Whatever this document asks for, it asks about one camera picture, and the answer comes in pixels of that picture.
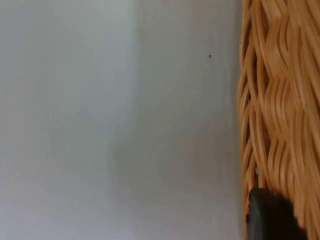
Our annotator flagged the pale brown wicker basket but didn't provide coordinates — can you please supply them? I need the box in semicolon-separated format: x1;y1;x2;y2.
237;0;320;240

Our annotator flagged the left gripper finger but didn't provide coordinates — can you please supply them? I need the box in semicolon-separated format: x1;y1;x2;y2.
246;187;310;240

